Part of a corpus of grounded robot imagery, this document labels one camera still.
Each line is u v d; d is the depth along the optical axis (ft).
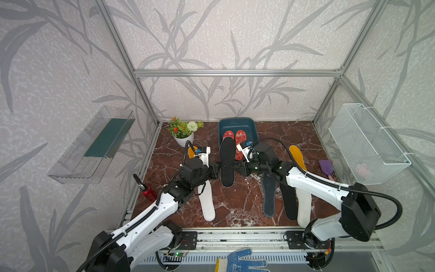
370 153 2.07
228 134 3.66
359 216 1.36
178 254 2.31
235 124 3.92
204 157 2.28
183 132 3.18
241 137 3.56
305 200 2.67
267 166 2.03
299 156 3.38
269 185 2.92
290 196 2.83
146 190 2.53
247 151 2.33
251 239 2.48
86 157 2.13
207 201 2.77
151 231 1.58
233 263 2.23
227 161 2.52
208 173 2.22
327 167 3.20
